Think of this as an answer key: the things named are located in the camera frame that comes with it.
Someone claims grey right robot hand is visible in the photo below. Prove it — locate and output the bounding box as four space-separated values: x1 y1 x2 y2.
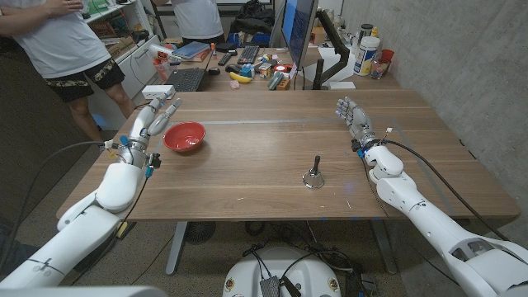
335 97 380 150

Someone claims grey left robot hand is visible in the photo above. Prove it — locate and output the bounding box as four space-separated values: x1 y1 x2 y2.
116 91 183 168

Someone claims red bowl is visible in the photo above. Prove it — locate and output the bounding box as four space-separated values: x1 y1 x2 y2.
162 121 206 153

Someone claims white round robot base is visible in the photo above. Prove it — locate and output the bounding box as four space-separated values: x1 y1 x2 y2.
222 246 342 297

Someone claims white power adapter box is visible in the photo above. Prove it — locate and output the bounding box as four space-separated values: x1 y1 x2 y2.
141 84 177 101

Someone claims white cabinet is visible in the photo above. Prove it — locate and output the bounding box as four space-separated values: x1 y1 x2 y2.
84 0 166 133

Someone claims glass jar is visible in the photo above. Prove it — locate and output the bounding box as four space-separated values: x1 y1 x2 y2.
370 55 391 80

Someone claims black keyboard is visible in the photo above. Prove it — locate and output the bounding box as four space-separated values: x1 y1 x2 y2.
237 45 261 65
164 43 216 92

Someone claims white canister blue label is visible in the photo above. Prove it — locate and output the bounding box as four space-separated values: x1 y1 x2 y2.
353 35 381 77

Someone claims white paper sheet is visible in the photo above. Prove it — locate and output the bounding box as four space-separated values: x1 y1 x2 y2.
317 46 360 83

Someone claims red cup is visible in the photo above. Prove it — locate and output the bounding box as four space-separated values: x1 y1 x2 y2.
379 49 395 73

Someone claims white red plastic bag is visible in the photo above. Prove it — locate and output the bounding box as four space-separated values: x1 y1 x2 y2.
148 43 182 83

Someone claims dark lidded bottle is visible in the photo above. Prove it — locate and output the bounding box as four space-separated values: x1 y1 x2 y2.
357 23 375 45

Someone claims red book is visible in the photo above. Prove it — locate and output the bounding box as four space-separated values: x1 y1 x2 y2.
181 51 212 63

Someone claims grey green block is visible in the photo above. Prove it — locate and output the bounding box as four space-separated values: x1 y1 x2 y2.
266 71 285 91

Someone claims cardboard box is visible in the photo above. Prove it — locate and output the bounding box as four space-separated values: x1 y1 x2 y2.
309 26 327 45

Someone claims black computer monitor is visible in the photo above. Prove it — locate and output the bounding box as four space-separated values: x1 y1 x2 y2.
280 0 319 69

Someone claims person in camouflage shorts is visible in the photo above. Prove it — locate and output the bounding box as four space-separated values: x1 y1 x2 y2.
0 0 137 144

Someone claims black round floor fan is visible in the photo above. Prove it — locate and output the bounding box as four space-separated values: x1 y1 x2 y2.
185 221 216 246

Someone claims person in light t-shirt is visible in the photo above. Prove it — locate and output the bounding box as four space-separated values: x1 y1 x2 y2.
171 0 224 47

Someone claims grey table leg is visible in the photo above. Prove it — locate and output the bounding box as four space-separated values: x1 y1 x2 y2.
165 221 189 276
370 218 399 276

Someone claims blue crate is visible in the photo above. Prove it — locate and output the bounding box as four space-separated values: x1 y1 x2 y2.
227 31 271 47

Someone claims black backpack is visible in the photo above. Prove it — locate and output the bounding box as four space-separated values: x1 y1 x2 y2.
229 0 276 36

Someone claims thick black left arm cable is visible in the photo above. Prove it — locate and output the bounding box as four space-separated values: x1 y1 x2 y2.
0 140 109 273

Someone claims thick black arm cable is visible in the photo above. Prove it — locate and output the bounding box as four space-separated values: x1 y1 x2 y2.
383 139 511 243
0 140 109 273

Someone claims silver ring bell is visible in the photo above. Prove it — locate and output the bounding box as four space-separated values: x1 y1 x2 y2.
302 154 326 190

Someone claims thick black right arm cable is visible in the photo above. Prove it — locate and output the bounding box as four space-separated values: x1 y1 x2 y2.
383 139 511 243

